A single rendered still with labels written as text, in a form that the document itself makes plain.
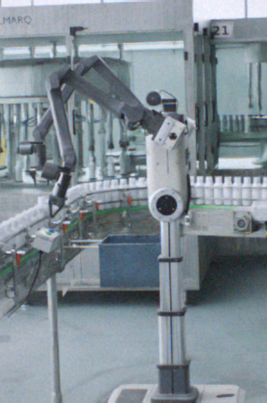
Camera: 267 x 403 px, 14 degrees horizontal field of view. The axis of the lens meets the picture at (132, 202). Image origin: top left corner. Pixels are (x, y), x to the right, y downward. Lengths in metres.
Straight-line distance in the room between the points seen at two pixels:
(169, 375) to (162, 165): 0.98
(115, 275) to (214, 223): 1.22
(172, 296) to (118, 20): 3.63
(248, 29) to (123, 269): 5.00
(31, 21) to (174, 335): 3.92
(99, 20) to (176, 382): 3.86
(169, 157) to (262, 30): 5.28
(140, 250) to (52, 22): 3.34
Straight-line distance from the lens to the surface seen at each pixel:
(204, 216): 6.43
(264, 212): 6.12
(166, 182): 4.85
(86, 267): 8.38
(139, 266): 5.34
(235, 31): 10.02
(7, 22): 8.39
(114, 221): 6.39
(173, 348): 5.02
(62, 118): 4.66
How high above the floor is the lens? 1.74
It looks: 6 degrees down
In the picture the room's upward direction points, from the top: 2 degrees counter-clockwise
